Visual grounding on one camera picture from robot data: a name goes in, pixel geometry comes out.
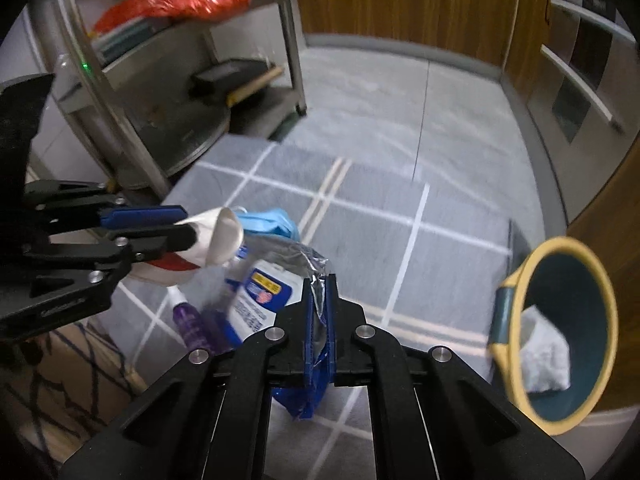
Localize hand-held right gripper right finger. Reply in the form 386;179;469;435
324;274;587;480

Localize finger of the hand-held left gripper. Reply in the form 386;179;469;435
22;224;199;274
22;180;189;234

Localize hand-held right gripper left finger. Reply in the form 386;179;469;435
59;287;322;480

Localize red white paper cup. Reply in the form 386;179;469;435
132;206;246;286

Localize blue white foil packet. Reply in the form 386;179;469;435
222;242;334;419

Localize white tissue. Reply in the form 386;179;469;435
520;305;572;394

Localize yellow rimmed teal bin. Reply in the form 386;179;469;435
487;236;620;436

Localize small purple bottle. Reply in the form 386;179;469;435
167;287;214;357

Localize brown patterned rug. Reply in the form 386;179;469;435
0;320;151;461

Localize light blue face mask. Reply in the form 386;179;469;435
235;206;301;242

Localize grey mat with white lines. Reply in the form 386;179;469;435
107;135;551;480

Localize black flat box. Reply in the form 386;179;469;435
190;59;274;99

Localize flat stacked packages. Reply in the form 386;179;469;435
95;17;172;62

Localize metal shelf rack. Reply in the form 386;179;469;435
30;0;309;202

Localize long wooden cabinet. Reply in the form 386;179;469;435
292;0;558;106

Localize wooden handle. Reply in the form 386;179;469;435
227;65;286;107

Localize steel oven with bar handles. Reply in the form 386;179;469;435
525;0;638;176

